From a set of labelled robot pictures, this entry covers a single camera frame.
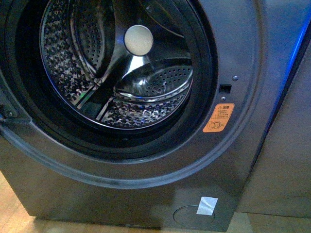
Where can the grey front-load washing machine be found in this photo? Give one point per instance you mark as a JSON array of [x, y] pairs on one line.
[[255, 46]]

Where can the orange warning sticker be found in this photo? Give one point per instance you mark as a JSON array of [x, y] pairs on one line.
[[219, 118]]

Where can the beige round drum hub cap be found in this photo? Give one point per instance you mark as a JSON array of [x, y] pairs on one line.
[[138, 40]]

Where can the steel perforated washer drum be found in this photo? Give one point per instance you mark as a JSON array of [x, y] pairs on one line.
[[85, 58]]

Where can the white tape sticker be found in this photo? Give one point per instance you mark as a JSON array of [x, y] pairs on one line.
[[206, 206]]

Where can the round drain filter cover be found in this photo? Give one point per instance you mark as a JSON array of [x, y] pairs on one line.
[[187, 216]]

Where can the metal door hinge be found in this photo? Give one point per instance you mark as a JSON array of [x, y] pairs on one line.
[[7, 112]]

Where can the black rubber door gasket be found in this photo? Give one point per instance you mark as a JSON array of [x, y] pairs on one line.
[[24, 72]]

